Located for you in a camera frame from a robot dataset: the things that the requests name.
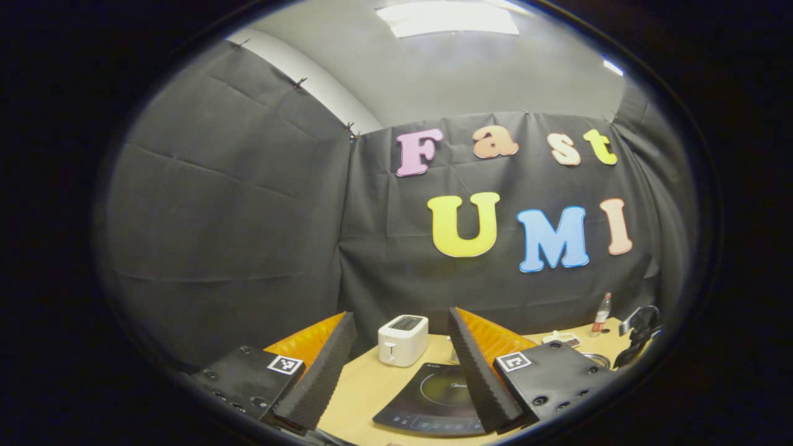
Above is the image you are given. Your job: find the white divided bean dish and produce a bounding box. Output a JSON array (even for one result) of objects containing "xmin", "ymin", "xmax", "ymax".
[{"xmin": 542, "ymin": 331, "xmax": 582, "ymax": 349}]

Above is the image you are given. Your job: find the clear plastic water bottle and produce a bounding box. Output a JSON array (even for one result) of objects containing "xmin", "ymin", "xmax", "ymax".
[{"xmin": 590, "ymin": 292, "xmax": 613, "ymax": 337}]

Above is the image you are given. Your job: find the black backdrop cloth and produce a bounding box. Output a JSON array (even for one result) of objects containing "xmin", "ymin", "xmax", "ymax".
[{"xmin": 99, "ymin": 40, "xmax": 691, "ymax": 372}]

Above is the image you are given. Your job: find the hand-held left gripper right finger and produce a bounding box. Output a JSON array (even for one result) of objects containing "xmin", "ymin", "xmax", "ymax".
[{"xmin": 447, "ymin": 307, "xmax": 620, "ymax": 435}]

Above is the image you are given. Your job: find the white toaster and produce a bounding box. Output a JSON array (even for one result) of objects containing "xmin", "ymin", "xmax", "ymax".
[{"xmin": 378, "ymin": 315, "xmax": 429, "ymax": 368}]

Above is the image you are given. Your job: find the black induction cooktop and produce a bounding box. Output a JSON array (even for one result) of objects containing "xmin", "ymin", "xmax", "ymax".
[{"xmin": 372, "ymin": 362, "xmax": 490, "ymax": 438}]

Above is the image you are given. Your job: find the ceiling light panel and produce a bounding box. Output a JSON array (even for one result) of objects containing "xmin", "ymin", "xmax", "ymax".
[{"xmin": 376, "ymin": 1, "xmax": 520, "ymax": 38}]

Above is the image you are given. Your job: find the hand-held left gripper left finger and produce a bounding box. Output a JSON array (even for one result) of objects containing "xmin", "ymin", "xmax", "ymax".
[{"xmin": 192, "ymin": 311, "xmax": 357, "ymax": 434}]

